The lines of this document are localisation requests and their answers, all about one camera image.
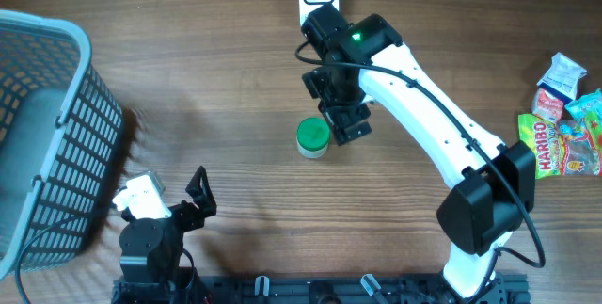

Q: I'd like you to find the green lid plastic jar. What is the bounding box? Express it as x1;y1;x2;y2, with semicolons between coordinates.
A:
295;117;331;159

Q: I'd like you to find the red small snack pack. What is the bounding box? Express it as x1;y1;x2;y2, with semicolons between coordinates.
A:
531;88;564;123

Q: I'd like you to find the haribo gummy bag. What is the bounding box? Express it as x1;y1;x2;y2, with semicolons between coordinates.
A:
517;113;601;179

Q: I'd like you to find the white tissue pack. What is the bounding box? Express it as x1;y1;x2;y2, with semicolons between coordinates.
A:
537;52;587;104

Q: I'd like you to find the teal snack packet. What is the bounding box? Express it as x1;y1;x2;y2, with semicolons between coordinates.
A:
564;88;602;120

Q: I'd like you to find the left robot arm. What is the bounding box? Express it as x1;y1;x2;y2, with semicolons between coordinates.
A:
111;167;217;304

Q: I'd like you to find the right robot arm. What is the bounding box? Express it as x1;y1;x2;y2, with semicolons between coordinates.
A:
300;3;535;303

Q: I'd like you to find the grey plastic mesh basket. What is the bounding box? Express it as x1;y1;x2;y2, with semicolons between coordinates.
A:
1;10;125;277

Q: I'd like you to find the left camera cable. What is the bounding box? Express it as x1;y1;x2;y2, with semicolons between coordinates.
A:
13;212;123;304

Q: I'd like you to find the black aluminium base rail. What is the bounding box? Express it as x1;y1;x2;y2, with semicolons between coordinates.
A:
111;273;531;304

